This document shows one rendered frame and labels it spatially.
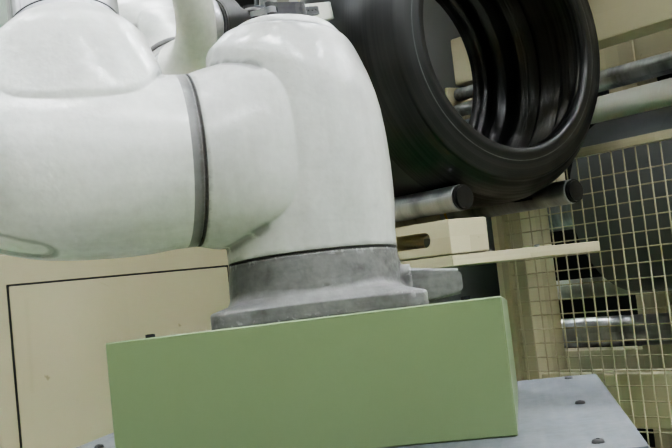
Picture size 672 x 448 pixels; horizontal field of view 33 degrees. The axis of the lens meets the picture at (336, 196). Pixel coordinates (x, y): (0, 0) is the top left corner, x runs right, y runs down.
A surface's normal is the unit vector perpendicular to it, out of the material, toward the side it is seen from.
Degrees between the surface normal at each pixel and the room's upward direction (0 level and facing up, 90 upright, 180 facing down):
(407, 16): 89
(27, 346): 90
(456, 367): 90
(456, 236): 90
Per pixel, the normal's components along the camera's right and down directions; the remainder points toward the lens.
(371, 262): 0.65, -0.25
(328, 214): 0.22, -0.03
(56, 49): 0.11, -0.48
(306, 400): -0.16, -0.06
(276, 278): -0.41, -0.15
